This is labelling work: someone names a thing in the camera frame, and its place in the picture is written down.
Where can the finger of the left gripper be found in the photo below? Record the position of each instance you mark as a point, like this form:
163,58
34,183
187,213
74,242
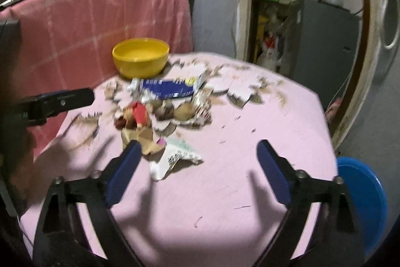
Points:
36,110

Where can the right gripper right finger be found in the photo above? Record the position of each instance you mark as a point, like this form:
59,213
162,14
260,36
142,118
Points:
336,238

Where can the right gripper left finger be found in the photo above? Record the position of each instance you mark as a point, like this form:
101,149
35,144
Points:
60,239

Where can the red white wrapper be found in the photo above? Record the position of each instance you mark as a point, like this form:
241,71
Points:
201,105

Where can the blue plastic bin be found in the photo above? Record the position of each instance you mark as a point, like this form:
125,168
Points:
369,199

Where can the pink checked towel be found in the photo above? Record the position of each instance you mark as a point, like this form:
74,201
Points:
67,44

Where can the red snack wrapper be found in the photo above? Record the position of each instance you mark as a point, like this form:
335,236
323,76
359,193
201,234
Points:
132,116

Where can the brown cardboard scrap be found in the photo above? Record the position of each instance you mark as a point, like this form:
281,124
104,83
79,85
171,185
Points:
144,137

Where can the yellow plastic bowl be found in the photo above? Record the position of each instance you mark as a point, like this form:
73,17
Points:
140,57

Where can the blue toothpaste box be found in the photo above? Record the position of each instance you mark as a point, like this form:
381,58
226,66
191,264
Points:
167,88

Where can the pink floral tablecloth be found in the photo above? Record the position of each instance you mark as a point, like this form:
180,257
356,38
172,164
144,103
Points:
221,212

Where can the torn white paper wrapper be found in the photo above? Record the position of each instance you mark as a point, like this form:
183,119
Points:
176,150

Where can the grey mini fridge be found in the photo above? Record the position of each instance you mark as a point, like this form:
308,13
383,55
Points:
320,46

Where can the red white bag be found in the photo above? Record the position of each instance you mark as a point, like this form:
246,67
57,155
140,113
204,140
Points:
269,56

